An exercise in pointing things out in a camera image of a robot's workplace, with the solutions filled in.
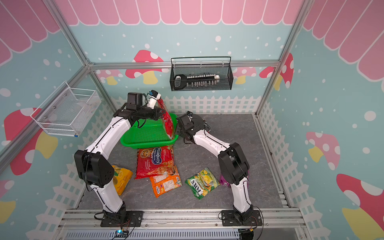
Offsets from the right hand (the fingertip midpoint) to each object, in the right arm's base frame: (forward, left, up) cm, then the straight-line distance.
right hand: (179, 128), depth 93 cm
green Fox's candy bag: (-30, -14, -13) cm, 36 cm away
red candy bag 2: (-3, +5, +11) cm, 12 cm away
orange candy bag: (-30, +9, -13) cm, 34 cm away
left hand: (+2, +7, +12) cm, 14 cm away
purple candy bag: (-30, -25, -11) cm, 41 cm away
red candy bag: (-17, +15, -11) cm, 25 cm away
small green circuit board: (-53, +27, -17) cm, 61 cm away
